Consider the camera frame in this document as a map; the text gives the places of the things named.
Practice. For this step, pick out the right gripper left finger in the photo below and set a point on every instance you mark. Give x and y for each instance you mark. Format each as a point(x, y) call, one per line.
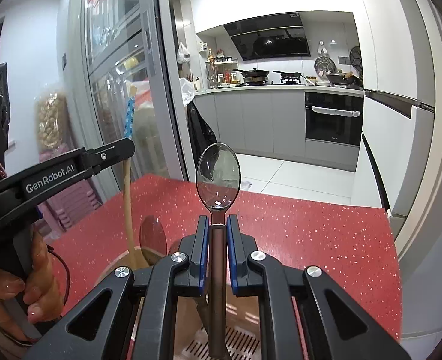
point(131, 314)

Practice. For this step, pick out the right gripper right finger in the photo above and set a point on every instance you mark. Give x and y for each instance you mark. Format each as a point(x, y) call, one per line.
point(304, 313)

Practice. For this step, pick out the dark spoon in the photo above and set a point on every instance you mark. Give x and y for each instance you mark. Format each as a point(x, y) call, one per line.
point(152, 240)
point(218, 184)

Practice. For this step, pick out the blue patterned chopstick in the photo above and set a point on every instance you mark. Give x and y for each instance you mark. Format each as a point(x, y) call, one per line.
point(136, 258)

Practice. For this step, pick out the person left hand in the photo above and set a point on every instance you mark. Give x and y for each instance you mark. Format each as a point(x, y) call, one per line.
point(40, 292)

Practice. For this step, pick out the pink plastic stools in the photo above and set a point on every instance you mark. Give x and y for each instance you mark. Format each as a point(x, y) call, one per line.
point(70, 206)

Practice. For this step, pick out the beige cutlery holder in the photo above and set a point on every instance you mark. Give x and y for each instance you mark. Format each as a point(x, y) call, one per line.
point(243, 333)

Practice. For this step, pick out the white refrigerator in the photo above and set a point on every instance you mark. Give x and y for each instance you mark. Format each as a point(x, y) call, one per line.
point(399, 97)

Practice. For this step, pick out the black built-in oven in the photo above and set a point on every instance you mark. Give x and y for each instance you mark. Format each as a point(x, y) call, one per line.
point(336, 118)

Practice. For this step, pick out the glass sliding door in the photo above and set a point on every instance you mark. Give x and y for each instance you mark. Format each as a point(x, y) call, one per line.
point(123, 55)

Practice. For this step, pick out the black wok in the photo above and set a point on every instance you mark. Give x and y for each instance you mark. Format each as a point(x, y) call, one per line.
point(254, 76)

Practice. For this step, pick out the black range hood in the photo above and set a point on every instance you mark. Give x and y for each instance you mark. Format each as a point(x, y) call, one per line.
point(276, 36)

